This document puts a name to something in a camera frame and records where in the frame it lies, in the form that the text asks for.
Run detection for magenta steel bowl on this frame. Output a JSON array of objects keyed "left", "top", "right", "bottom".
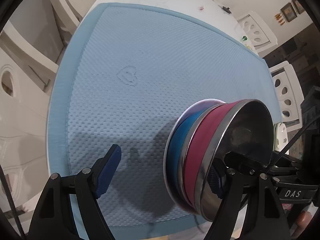
[{"left": 183, "top": 99, "right": 273, "bottom": 222}]

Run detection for pink ceramic bowl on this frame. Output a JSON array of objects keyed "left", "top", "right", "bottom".
[{"left": 162, "top": 98, "right": 227, "bottom": 213}]

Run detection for large octagonal forest plate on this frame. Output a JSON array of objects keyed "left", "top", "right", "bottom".
[{"left": 273, "top": 122, "right": 289, "bottom": 152}]

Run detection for person's right hand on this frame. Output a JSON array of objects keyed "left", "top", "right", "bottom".
[{"left": 293, "top": 211, "right": 312, "bottom": 236}]

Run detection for white chair near right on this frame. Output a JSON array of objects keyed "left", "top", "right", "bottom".
[{"left": 270, "top": 61, "right": 304, "bottom": 132}]

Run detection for white chair far right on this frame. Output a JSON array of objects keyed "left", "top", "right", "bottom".
[{"left": 237, "top": 11, "right": 278, "bottom": 53}]

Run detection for white chair near left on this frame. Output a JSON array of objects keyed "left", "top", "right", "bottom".
[{"left": 0, "top": 21, "right": 63, "bottom": 140}]

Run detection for small framed picture pair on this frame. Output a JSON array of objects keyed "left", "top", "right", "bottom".
[{"left": 274, "top": 0, "right": 305, "bottom": 25}]

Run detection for light blue table mat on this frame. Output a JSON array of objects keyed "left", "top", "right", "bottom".
[{"left": 47, "top": 3, "right": 281, "bottom": 239}]

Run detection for small black lid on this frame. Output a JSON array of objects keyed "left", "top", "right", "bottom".
[{"left": 222, "top": 6, "right": 232, "bottom": 14}]

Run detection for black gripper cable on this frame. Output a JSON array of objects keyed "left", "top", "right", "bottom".
[{"left": 265, "top": 115, "right": 320, "bottom": 174}]

